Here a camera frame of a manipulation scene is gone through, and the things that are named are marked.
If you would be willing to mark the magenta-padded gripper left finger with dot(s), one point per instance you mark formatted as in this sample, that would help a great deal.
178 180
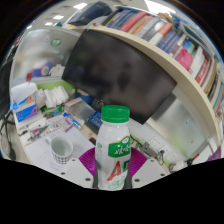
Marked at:
75 170

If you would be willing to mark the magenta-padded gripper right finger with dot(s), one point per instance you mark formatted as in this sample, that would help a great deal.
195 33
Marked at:
148 170

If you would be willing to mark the white green-capped drink bottle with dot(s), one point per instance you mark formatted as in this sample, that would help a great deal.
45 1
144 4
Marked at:
111 146

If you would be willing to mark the black white checkered mug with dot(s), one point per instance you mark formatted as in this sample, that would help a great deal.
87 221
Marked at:
61 156

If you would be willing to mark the white paper sheet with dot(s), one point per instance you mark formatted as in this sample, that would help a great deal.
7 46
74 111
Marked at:
38 153

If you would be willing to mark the small blue box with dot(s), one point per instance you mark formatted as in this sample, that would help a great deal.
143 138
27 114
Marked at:
96 119

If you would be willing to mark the clear plastic box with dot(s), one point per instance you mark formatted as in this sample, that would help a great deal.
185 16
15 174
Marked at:
80 110

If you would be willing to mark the stack of white tissues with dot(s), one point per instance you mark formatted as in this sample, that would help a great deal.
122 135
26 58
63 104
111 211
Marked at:
55 96

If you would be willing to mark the blue tissue box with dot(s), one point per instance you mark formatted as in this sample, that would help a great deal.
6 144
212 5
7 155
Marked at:
25 106

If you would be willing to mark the beige shelf with books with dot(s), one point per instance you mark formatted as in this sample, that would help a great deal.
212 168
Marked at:
186 76

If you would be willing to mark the black computer monitor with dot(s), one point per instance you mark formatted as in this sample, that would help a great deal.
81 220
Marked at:
116 73

